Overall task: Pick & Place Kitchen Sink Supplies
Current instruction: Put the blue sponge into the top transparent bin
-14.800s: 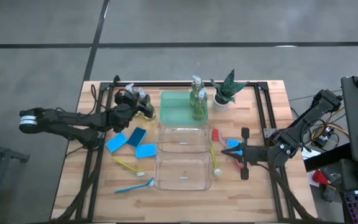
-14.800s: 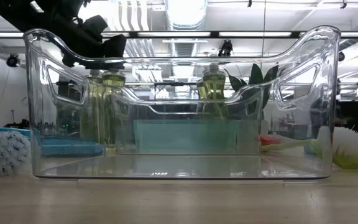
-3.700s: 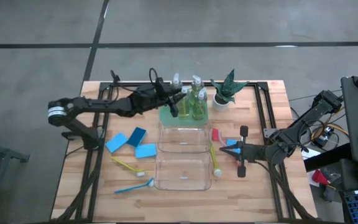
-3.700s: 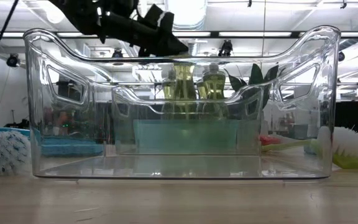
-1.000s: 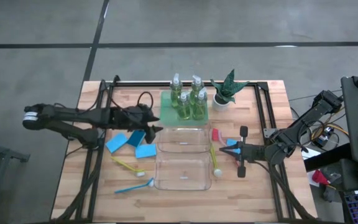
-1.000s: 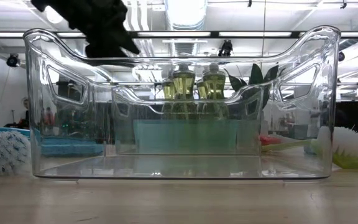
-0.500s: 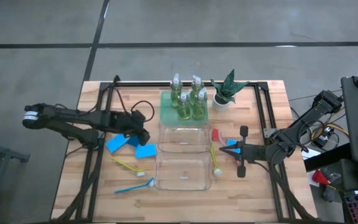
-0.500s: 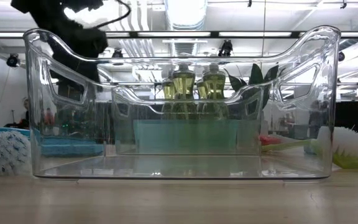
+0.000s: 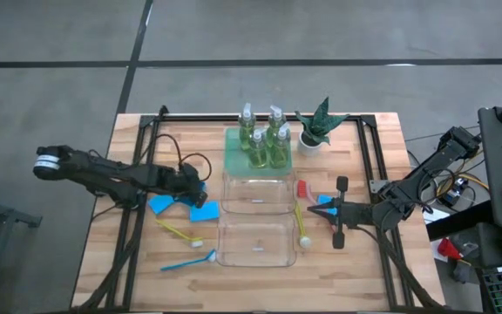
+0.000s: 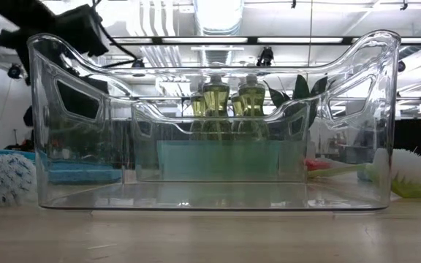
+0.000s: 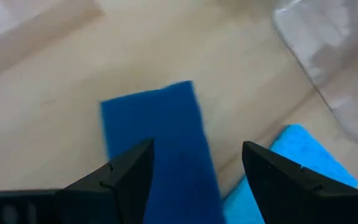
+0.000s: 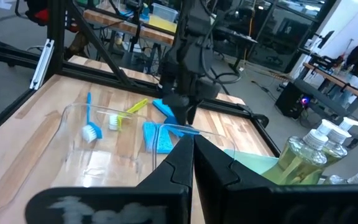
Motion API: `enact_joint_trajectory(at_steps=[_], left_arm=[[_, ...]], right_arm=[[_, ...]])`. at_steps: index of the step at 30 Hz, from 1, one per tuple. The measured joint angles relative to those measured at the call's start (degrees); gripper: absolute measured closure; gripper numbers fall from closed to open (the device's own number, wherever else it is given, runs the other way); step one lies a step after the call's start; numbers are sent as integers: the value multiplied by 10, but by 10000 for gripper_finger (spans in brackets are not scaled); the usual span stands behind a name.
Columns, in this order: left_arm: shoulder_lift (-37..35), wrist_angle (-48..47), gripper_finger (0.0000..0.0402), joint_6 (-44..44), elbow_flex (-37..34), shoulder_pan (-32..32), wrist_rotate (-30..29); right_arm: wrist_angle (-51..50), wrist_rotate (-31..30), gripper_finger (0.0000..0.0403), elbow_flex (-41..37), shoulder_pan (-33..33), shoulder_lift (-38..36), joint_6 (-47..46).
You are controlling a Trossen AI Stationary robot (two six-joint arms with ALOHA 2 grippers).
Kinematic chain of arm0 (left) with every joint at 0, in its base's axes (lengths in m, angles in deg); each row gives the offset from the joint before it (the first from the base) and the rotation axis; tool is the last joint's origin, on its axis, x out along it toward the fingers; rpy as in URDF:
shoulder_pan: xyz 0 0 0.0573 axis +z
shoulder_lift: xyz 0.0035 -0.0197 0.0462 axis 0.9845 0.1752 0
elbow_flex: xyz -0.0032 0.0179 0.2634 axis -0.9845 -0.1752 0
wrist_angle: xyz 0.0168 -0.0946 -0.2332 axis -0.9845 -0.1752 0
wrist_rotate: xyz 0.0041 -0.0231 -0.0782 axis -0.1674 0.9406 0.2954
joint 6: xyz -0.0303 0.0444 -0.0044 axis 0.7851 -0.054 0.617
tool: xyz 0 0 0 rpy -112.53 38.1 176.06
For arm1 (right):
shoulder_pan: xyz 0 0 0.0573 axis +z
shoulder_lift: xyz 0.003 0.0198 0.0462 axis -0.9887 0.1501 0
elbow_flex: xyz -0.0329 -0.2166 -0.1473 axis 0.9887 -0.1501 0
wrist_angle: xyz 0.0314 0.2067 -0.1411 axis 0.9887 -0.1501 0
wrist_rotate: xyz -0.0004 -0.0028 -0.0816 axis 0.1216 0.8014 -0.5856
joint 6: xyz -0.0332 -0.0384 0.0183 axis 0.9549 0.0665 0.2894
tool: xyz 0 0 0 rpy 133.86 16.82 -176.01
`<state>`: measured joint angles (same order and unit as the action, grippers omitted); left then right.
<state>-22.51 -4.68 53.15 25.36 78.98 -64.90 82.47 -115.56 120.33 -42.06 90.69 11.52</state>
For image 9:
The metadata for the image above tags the grey mounting bracket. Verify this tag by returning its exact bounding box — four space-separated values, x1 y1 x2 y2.
369 178 390 194

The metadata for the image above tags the red funnel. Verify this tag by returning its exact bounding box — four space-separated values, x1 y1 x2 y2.
437 237 464 262

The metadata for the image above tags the clear yellow soap pump bottle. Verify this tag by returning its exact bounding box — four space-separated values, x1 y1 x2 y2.
247 126 269 170
266 104 287 147
237 102 257 152
269 121 292 170

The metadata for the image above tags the teal plastic tray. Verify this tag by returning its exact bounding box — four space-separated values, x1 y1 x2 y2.
223 126 295 178

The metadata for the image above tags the potted snake plant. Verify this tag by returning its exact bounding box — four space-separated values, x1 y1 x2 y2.
294 96 350 157

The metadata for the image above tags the blue dish brush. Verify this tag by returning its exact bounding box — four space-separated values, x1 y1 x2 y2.
159 248 220 272

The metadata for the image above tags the red dish brush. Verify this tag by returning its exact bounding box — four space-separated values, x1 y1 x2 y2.
296 179 338 233

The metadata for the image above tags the black beam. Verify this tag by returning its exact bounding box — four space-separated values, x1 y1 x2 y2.
424 200 494 242

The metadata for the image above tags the small electronics box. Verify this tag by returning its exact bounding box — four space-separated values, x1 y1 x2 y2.
444 176 471 208

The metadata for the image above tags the grey metal stand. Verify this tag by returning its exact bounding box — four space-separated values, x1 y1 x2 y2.
0 174 43 314

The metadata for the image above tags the clear plastic container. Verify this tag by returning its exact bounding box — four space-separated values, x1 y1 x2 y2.
220 171 298 215
214 213 298 268

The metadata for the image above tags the yellow dish brush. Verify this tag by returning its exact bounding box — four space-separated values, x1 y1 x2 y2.
154 217 204 249
293 201 313 250

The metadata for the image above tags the white paper sheet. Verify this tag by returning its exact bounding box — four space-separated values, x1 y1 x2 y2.
422 204 451 226

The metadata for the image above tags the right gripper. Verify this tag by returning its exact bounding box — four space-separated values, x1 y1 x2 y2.
307 176 374 249

